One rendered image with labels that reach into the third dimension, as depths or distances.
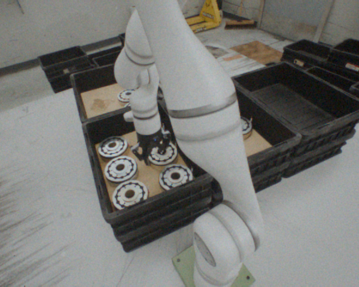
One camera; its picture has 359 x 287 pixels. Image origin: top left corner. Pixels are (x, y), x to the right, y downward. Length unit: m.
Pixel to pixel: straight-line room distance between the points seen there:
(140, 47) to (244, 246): 0.36
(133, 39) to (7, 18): 3.51
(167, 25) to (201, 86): 0.07
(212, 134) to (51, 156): 0.94
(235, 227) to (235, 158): 0.12
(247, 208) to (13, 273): 0.73
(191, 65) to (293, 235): 0.68
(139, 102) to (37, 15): 3.40
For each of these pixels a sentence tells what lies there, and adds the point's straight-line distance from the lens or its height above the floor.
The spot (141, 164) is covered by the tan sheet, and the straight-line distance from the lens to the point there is 0.78.
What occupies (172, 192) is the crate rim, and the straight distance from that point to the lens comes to 0.58.
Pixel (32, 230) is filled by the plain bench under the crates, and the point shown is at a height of 0.70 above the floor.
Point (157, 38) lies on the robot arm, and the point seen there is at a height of 1.32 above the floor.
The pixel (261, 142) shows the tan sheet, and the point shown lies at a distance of 0.86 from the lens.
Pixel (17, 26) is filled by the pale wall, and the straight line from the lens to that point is 3.92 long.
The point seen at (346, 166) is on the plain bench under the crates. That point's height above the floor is 0.70.
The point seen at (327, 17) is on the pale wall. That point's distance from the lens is 3.75.
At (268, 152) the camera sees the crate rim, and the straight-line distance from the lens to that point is 0.69.
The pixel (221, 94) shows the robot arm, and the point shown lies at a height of 1.27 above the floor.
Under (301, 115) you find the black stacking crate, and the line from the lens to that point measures 1.03.
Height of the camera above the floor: 1.41
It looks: 44 degrees down
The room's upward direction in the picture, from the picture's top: 6 degrees counter-clockwise
